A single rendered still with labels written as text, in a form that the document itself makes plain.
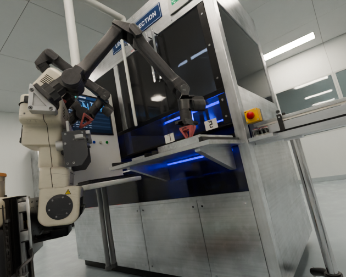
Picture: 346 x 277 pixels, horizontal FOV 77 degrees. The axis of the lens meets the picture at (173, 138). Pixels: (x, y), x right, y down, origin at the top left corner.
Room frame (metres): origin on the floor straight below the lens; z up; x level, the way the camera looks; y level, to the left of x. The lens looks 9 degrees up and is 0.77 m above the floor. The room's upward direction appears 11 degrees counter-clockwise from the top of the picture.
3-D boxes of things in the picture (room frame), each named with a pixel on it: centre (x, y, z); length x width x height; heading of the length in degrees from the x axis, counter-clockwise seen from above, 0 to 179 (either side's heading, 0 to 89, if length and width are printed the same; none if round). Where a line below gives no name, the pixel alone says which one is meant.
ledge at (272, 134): (1.21, -0.50, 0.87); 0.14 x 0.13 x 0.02; 142
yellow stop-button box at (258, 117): (1.18, -0.46, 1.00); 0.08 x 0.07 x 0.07; 142
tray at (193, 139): (1.15, -0.12, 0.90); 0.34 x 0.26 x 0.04; 142
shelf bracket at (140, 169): (1.44, 0.19, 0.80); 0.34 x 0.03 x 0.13; 142
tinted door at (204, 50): (1.38, -0.19, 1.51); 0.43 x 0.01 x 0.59; 52
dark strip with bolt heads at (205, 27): (1.25, -0.33, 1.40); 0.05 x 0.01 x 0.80; 52
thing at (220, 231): (2.22, 0.11, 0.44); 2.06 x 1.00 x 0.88; 52
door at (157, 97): (1.65, 0.17, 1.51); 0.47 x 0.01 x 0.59; 52
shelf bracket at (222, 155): (1.13, -0.20, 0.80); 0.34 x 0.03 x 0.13; 142
